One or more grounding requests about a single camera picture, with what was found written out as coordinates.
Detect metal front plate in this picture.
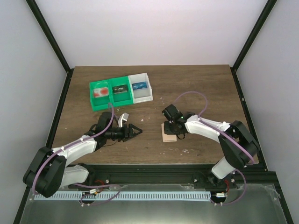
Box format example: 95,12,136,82
19,184,287,224

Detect left green bin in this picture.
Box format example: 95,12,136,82
89,79,111,112

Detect white card red circles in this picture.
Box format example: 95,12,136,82
93,87,109,98

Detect black frame post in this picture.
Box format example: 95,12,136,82
232,0,277,71
26,0,71,74

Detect frame rail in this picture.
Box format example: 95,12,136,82
46,68,74,148
230,67,268,171

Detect left black frame post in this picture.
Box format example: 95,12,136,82
26,0,71,74

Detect white bin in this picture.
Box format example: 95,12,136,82
128,73,153,104

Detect right side frame rail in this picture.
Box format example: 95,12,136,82
230,67,268,171

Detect right black frame post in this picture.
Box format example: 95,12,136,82
232,0,277,71

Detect blue card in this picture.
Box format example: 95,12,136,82
132,82,148,91

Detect left side frame rail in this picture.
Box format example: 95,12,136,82
46,68,74,148

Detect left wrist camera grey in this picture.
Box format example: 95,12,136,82
118,112,129,127

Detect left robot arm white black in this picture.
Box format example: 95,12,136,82
23,112,142,197

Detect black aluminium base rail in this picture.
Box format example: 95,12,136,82
31,164,276,189

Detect light blue slotted cable duct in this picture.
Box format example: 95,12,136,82
34,191,211,202

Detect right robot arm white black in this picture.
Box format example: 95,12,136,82
162,104,260,187

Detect black card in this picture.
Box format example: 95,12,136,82
112,84,128,94

